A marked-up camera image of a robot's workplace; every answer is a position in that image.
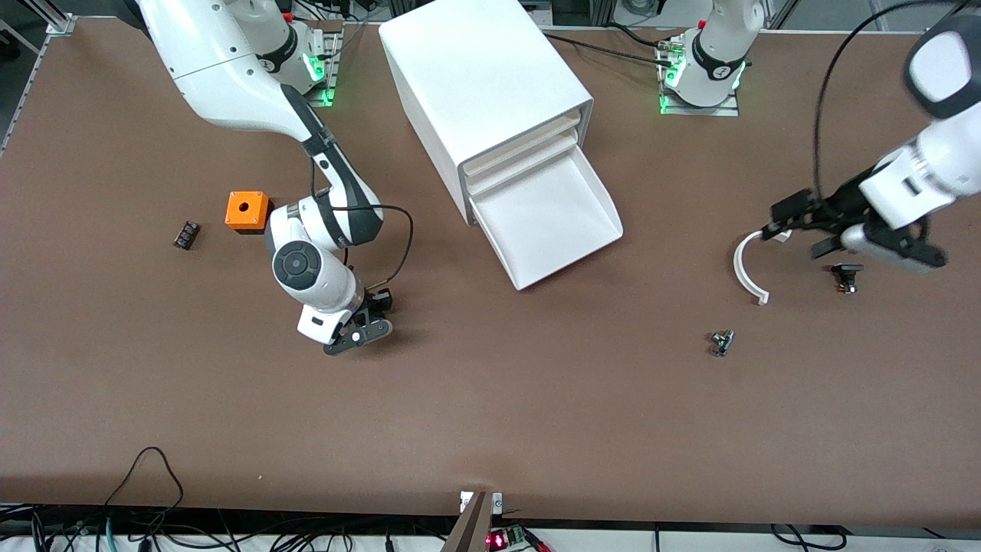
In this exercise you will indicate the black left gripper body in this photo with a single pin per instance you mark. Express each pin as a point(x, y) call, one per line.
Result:
point(841, 199)

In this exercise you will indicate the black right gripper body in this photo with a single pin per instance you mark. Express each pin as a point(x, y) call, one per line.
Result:
point(373, 302)

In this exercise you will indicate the white plastic drawer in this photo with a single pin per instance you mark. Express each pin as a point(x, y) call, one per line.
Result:
point(552, 222)
point(521, 165)
point(521, 147)

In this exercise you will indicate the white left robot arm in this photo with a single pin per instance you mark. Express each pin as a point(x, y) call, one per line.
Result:
point(720, 46)

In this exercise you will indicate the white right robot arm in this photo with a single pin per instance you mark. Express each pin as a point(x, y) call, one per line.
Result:
point(230, 69)

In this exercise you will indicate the white drawer cabinet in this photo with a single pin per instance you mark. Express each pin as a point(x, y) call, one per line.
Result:
point(475, 69)

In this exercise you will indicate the white curved plastic piece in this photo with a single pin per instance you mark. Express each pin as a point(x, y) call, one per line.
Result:
point(741, 268)

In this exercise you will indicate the small grey metal part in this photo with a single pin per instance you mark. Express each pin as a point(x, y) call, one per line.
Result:
point(722, 342)

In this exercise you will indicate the orange box with black base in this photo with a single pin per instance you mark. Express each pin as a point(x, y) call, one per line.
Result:
point(247, 211)

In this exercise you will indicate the small black electrical component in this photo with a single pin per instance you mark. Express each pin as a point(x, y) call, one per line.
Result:
point(186, 235)

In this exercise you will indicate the circuit board with red light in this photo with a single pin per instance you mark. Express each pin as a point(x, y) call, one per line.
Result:
point(502, 540)

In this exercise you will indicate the black switch part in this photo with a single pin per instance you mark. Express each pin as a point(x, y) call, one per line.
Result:
point(847, 272)

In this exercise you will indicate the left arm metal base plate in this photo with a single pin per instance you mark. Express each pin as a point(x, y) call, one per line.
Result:
point(728, 110)

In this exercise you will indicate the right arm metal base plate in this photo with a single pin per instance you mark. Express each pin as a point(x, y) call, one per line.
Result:
point(331, 77)

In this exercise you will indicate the grey slanted post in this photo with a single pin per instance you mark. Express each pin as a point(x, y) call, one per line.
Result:
point(471, 529)

